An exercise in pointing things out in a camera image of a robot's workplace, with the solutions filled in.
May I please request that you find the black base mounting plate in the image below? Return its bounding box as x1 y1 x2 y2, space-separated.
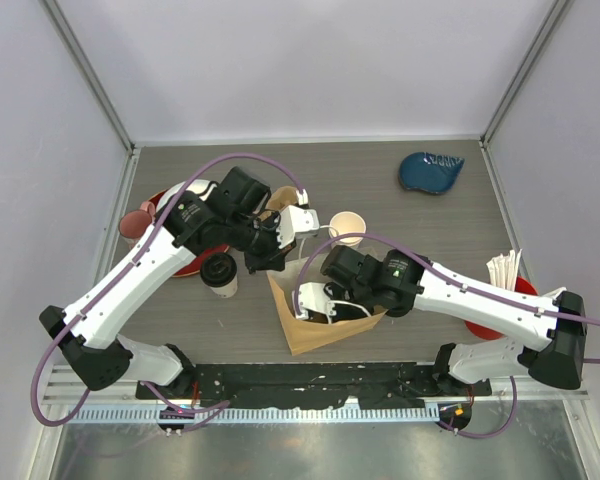
156 362 492 410

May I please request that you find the brown paper takeout bag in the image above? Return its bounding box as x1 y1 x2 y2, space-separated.
267 239 386 356

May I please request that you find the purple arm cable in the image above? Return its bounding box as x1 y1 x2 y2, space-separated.
31 152 309 436
296 232 600 441

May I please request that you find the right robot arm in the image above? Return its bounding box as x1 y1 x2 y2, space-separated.
321 245 587 395

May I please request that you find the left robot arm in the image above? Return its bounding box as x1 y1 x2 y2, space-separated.
40 167 313 399

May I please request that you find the blue ceramic dish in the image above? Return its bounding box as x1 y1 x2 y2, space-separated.
398 152 465 195

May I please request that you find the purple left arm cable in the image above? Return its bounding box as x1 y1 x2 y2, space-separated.
31 152 309 436

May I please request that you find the stack of black cup lids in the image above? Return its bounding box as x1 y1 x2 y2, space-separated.
386 307 411 318

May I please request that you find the red cup of straws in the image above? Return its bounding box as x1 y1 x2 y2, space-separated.
462 246 569 341

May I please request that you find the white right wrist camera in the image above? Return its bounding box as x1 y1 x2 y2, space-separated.
292 282 336 324

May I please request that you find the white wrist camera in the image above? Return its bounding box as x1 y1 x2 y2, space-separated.
276 187 320 249
292 282 336 324

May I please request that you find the dark red round tray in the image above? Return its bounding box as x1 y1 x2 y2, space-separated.
148 185 230 278

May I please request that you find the brown cardboard cup carrier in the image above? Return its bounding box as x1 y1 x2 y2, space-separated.
266 186 299 212

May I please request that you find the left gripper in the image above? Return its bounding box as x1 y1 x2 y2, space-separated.
225 210 297 275

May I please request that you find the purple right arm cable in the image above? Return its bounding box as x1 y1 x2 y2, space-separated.
296 232 600 441

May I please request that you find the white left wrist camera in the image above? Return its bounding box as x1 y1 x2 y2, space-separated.
276 187 320 249

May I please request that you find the pink glass mug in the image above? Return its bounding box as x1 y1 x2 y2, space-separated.
118 201 156 249

